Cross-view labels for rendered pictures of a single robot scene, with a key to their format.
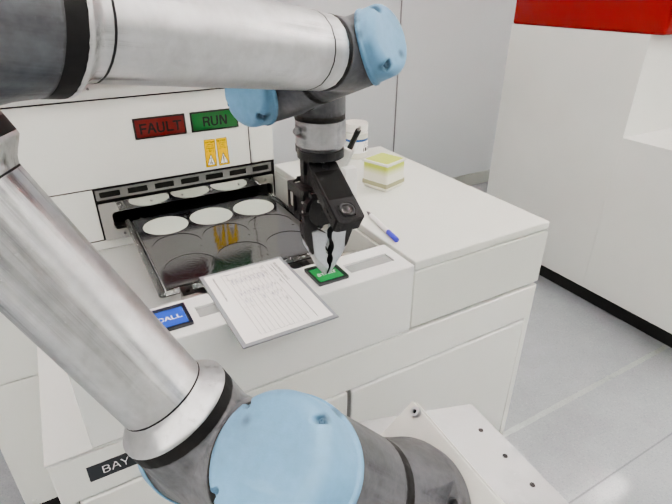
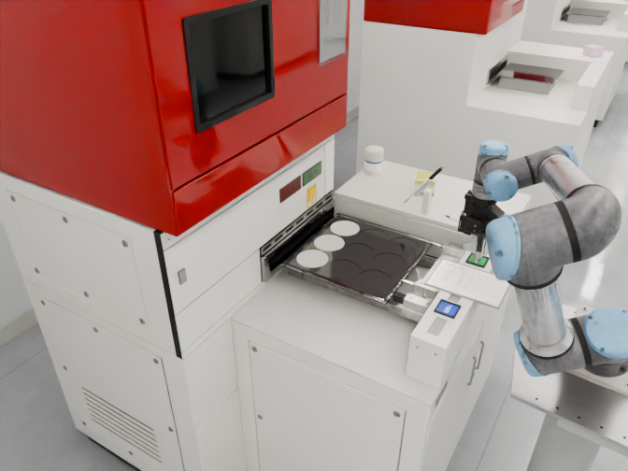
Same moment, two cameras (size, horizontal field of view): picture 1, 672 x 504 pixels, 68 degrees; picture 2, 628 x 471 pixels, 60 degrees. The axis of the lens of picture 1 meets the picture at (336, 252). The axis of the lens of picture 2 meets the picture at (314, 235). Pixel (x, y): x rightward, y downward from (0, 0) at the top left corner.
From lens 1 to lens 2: 1.21 m
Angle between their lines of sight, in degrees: 25
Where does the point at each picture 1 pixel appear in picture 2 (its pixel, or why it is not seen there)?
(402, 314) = not seen: hidden behind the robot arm
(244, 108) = (503, 194)
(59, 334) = (557, 311)
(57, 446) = (422, 395)
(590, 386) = not seen: hidden behind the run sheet
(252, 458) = (609, 333)
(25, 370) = (220, 401)
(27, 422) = (217, 443)
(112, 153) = (269, 218)
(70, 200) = (249, 260)
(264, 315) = (484, 291)
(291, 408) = (612, 311)
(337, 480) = not seen: outside the picture
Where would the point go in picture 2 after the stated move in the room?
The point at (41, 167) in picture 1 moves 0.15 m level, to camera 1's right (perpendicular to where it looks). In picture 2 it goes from (240, 242) to (287, 229)
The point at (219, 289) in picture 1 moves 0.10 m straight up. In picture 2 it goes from (444, 286) to (449, 256)
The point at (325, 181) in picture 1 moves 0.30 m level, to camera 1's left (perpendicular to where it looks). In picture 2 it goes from (497, 213) to (410, 243)
